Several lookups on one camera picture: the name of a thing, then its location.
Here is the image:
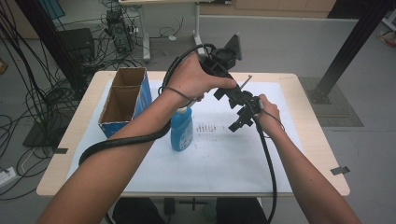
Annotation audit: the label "black equipment box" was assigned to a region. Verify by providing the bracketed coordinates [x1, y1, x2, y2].
[58, 27, 96, 64]

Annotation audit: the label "black computer tower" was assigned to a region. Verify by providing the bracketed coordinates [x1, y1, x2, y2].
[106, 8, 134, 54]

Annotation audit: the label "white desk frame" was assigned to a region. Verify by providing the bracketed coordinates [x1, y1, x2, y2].
[119, 0, 233, 62]

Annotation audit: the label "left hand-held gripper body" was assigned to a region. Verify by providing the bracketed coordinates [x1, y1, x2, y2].
[199, 33, 251, 104]

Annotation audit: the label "tangle of black floor cables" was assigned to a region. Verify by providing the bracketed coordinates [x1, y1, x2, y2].
[0, 0, 148, 200]

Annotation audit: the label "person's dark trousers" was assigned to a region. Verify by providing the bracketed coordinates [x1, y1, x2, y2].
[111, 197, 269, 224]

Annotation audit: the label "thin black wrist strap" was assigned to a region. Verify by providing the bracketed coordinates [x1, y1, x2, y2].
[158, 85, 195, 102]
[262, 108, 286, 139]

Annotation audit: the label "teal panel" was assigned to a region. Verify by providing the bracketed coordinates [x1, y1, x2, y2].
[38, 0, 66, 20]

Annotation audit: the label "blue cardboard box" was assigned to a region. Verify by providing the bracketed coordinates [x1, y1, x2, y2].
[98, 66, 153, 139]

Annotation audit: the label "white table sheet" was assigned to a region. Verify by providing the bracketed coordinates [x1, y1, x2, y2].
[66, 79, 304, 194]

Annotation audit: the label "small black box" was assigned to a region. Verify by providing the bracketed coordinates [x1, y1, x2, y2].
[163, 197, 176, 216]

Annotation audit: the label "blue liquid bottle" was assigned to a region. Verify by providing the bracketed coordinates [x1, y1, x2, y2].
[170, 105, 194, 152]

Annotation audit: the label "person's left hand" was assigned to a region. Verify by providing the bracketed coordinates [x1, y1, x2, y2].
[166, 51, 237, 108]

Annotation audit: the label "thin metal rod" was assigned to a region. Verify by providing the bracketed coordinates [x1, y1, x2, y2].
[240, 74, 253, 90]

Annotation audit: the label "white power strip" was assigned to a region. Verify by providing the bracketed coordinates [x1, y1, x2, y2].
[0, 166, 17, 189]

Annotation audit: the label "black floor base plate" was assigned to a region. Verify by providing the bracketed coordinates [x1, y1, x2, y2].
[22, 120, 69, 148]

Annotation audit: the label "red and white shoe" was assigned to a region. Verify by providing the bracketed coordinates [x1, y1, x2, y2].
[376, 29, 396, 49]

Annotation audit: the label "thick black gripper cable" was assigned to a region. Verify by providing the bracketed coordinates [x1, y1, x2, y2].
[78, 43, 218, 166]
[253, 115, 278, 224]

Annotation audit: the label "black metal frame post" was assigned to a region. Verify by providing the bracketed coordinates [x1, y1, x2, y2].
[15, 0, 85, 94]
[307, 0, 395, 105]

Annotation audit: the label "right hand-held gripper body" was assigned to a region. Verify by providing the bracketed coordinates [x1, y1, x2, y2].
[241, 91, 264, 119]

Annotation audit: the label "person's right hand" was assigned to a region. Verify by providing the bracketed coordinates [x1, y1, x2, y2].
[257, 93, 286, 139]

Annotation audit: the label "thick black right gripper cable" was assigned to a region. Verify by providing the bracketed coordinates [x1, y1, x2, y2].
[253, 115, 278, 224]

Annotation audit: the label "thick black left gripper cable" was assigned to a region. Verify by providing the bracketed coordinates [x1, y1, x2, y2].
[78, 43, 218, 166]

